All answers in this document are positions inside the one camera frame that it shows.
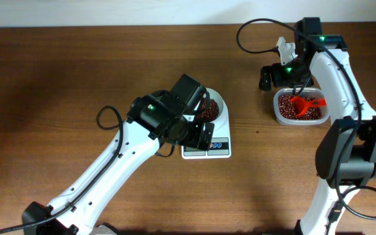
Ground white round bowl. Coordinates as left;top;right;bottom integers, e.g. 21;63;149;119
194;88;223;121

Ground white digital kitchen scale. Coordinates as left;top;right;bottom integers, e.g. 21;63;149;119
181;100;232;160

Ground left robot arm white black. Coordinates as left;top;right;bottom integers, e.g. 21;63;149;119
22;74;214;234

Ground red adzuki beans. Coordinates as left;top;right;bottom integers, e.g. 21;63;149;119
278;95;322;120

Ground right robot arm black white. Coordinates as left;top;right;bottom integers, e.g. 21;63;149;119
259;17;376;234

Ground orange measuring scoop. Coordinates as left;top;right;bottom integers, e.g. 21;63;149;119
290;96;327;117

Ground clear plastic container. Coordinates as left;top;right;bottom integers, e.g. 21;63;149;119
273;88;329;125

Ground red beans in bowl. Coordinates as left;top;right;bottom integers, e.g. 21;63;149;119
195;99;219;122

